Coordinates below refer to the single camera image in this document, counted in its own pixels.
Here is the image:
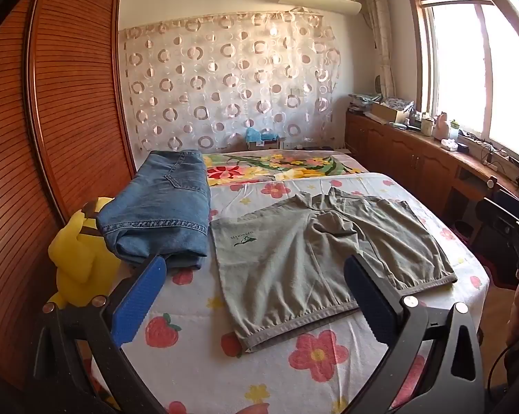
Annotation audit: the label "sheer circle pattern curtain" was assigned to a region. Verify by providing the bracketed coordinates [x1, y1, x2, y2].
[119, 9, 344, 154]

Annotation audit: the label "white air deflector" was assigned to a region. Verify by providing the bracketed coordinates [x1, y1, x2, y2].
[279, 0, 363, 14]

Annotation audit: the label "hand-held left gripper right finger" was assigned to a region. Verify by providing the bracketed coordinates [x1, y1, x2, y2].
[343, 252, 489, 414]

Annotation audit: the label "pale patterned window curtain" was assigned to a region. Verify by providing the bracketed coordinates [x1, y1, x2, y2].
[363, 0, 396, 98]

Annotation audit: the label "yellow plush toy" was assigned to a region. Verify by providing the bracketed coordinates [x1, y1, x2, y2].
[48, 197, 122, 307]

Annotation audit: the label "blue denim jeans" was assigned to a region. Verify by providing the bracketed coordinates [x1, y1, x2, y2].
[96, 150, 212, 270]

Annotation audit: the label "wooden framed window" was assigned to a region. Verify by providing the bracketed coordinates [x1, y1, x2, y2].
[406, 0, 519, 169]

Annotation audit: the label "olive green pants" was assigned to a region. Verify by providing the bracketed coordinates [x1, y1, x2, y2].
[210, 187, 459, 352]

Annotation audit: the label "wooden slatted wardrobe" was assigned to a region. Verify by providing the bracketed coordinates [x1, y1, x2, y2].
[0, 0, 137, 397]

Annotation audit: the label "cluttered pile of papers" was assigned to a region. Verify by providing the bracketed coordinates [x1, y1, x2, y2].
[348, 92, 383, 115]

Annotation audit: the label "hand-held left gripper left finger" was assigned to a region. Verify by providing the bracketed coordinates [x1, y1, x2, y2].
[26, 254, 169, 414]

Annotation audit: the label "open cardboard box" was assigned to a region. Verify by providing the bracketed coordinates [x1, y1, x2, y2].
[369, 101, 411, 124]

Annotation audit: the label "pink floral blanket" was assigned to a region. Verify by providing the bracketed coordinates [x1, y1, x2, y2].
[201, 149, 364, 188]

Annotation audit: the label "small cardboard box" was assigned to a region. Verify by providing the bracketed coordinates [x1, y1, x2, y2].
[244, 136, 281, 151]

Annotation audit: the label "long wooden cabinet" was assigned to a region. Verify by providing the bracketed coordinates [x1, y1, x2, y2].
[345, 110, 519, 234]

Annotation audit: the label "blue plastic bag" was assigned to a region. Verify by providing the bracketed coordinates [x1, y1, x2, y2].
[246, 128, 277, 142]

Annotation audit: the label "white strawberry print blanket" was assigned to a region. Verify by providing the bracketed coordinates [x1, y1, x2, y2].
[91, 172, 491, 414]

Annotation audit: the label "black cable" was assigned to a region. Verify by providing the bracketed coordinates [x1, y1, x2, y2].
[487, 336, 519, 397]

